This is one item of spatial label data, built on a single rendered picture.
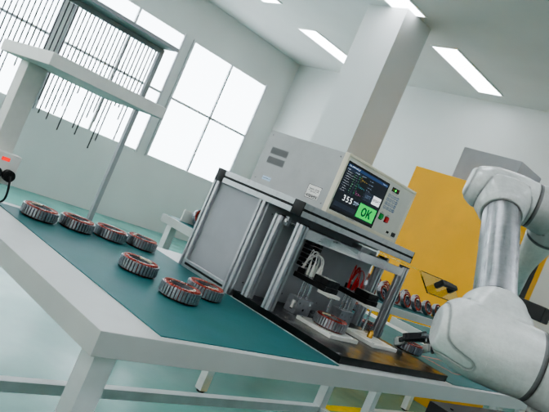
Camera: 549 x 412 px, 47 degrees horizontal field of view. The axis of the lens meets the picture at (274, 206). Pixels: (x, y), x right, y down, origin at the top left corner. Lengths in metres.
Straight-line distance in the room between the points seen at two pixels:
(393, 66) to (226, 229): 4.46
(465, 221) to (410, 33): 1.94
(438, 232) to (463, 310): 4.54
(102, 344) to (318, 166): 1.14
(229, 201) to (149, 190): 7.10
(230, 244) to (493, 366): 1.02
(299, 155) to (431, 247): 3.84
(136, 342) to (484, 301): 0.72
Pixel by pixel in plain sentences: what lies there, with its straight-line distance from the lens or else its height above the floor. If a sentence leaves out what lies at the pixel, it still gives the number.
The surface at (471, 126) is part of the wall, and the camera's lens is 8.35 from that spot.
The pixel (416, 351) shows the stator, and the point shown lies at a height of 0.78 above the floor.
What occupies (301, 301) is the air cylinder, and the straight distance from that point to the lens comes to 2.09.
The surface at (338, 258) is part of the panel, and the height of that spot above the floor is 0.98.
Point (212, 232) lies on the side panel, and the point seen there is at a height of 0.90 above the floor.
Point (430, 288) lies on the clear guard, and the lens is 2.14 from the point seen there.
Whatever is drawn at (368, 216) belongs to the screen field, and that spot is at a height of 1.16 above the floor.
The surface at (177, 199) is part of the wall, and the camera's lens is 9.54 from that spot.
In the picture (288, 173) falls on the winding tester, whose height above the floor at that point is 1.19.
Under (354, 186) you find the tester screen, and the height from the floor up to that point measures 1.23.
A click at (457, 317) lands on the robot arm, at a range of 1.38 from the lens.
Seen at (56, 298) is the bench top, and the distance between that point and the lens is 1.32.
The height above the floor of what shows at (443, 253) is 1.26.
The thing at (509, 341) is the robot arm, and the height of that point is 1.01.
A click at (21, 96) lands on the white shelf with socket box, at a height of 1.07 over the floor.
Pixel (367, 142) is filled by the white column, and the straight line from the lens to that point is 6.30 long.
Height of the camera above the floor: 1.08
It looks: level
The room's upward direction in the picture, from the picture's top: 23 degrees clockwise
